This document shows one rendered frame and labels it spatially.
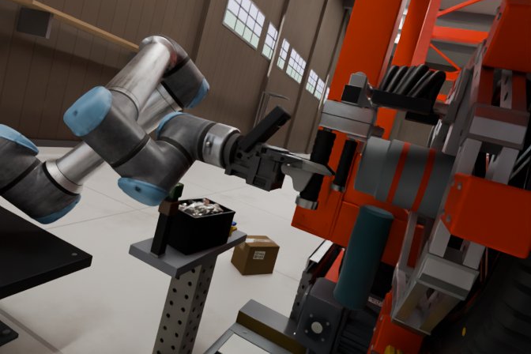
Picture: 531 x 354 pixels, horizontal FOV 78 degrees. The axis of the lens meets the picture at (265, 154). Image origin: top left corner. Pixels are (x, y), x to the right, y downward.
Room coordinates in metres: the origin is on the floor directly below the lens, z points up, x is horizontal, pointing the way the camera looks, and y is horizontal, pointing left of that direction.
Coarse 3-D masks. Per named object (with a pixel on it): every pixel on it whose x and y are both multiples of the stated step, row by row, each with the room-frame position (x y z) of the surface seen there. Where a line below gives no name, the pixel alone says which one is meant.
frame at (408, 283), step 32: (480, 64) 0.53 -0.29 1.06; (480, 96) 0.47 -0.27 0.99; (512, 96) 0.46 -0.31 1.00; (480, 128) 0.44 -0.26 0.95; (512, 128) 0.42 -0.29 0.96; (512, 160) 0.42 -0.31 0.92; (448, 192) 0.44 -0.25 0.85; (448, 256) 0.44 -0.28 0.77; (480, 256) 0.42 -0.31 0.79; (416, 288) 0.47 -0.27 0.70; (448, 288) 0.44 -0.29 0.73; (416, 320) 0.56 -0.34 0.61
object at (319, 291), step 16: (320, 288) 1.02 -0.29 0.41; (304, 304) 0.98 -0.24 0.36; (320, 304) 0.96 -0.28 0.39; (336, 304) 0.95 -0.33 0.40; (368, 304) 0.95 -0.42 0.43; (304, 320) 0.97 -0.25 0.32; (320, 320) 0.95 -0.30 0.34; (336, 320) 0.94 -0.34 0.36; (352, 320) 0.96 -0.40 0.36; (368, 320) 0.94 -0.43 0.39; (304, 336) 0.96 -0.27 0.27; (320, 336) 0.94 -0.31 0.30; (336, 336) 0.94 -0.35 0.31; (352, 336) 0.94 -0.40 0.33; (368, 336) 0.93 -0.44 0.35; (320, 352) 0.94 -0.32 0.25; (336, 352) 0.94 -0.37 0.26; (352, 352) 0.93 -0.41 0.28
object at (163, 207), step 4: (164, 200) 0.85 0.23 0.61; (160, 204) 0.85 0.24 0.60; (164, 204) 0.85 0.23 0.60; (168, 204) 0.84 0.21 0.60; (172, 204) 0.85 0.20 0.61; (176, 204) 0.86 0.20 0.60; (160, 208) 0.85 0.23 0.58; (164, 208) 0.85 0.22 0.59; (168, 208) 0.84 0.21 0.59; (172, 208) 0.85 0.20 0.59; (176, 208) 0.87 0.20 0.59; (160, 212) 0.85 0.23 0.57; (164, 212) 0.85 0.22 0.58; (168, 212) 0.84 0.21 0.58; (172, 212) 0.85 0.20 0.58; (176, 212) 0.87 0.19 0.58; (168, 216) 0.84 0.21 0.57
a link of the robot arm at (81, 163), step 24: (168, 72) 1.07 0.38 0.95; (192, 72) 1.10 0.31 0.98; (168, 96) 1.09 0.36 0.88; (192, 96) 1.12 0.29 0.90; (144, 120) 1.07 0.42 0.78; (48, 168) 1.00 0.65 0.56; (72, 168) 1.02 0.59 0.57; (96, 168) 1.06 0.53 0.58; (24, 192) 0.97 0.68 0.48; (48, 192) 0.99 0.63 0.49; (72, 192) 1.03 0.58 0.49; (48, 216) 1.01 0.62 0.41
